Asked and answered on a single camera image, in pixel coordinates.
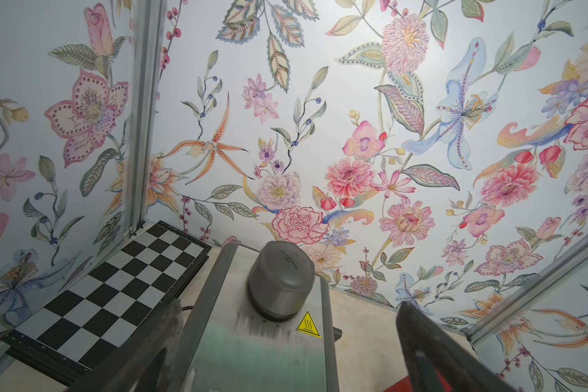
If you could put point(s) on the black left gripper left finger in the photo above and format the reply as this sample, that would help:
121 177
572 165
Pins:
145 361

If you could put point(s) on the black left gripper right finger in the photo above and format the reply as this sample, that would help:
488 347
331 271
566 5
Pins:
434 359

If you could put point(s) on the red capsule coffee machine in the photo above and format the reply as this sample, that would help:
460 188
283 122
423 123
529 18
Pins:
404 385

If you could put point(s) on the silver grey coffee machine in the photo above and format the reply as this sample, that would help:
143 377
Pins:
262 322

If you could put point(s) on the black white chessboard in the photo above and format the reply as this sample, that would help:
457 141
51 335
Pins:
85 324

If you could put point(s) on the right aluminium corner post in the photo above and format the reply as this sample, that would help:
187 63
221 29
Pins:
576 256

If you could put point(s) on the aluminium corner post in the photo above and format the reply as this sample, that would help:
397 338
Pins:
576 256
148 35

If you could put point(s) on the left aluminium corner post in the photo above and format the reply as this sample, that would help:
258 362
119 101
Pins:
148 35

